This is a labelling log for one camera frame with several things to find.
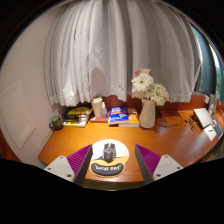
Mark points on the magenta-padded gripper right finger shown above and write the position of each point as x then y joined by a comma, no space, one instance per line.
165,165

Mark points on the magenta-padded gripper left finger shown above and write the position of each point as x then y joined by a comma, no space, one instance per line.
63,166

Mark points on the black grey computer mouse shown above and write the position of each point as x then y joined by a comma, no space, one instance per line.
109,153

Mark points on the white oval printed mouse pad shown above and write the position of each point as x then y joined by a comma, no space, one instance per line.
121,151

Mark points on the dark green mug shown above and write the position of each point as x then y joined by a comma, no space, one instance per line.
57,122

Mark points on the white ceramic jug vase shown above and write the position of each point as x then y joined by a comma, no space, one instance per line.
147,115

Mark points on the white paper sheet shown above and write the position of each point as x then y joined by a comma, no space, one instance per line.
210,132

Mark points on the yellow black book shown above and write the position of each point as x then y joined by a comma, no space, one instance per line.
78,111

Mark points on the red-brown book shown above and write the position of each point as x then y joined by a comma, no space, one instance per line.
96,119

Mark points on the white laptop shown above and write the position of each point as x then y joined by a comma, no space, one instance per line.
203,117

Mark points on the blue cover book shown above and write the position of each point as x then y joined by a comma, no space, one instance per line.
118,116

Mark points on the white cylindrical container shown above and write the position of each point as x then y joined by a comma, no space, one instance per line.
96,107

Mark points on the clear spray bottle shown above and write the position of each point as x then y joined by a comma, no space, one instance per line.
104,111

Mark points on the white pink flower bouquet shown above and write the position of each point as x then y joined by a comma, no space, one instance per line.
143,83

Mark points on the dark window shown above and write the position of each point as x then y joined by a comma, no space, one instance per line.
206,66

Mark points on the white curtain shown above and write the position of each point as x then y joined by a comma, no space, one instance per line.
100,50

